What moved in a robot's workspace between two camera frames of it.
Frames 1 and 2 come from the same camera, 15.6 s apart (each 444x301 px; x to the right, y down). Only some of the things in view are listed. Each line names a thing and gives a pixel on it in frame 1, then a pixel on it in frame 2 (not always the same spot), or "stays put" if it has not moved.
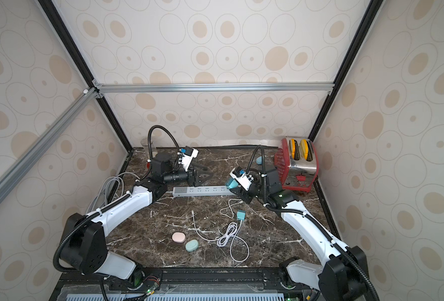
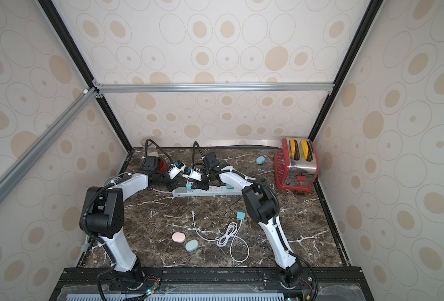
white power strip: x=202 y=191 stays put
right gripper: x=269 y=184 to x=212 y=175
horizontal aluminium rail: x=212 y=88 stays put
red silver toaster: x=296 y=162 stays put
